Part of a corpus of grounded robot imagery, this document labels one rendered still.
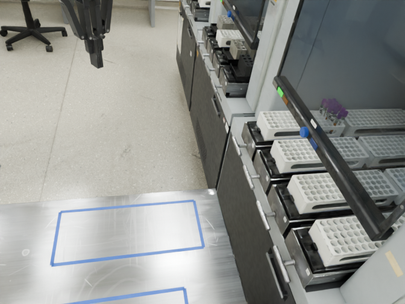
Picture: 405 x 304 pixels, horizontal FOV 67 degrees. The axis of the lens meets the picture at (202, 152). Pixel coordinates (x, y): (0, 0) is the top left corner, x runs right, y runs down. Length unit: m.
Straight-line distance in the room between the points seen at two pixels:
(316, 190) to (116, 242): 0.55
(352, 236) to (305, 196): 0.15
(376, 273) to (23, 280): 0.74
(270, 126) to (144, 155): 1.22
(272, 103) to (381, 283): 0.67
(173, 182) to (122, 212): 1.16
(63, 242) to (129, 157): 1.37
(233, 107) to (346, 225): 0.70
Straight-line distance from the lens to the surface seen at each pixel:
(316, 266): 0.84
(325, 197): 0.91
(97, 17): 0.74
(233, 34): 1.69
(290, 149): 1.01
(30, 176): 2.13
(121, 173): 2.03
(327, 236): 0.85
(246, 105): 1.38
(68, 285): 0.76
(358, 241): 0.87
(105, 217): 0.83
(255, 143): 1.09
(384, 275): 0.78
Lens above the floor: 1.49
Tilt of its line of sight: 43 degrees down
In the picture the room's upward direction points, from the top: 9 degrees clockwise
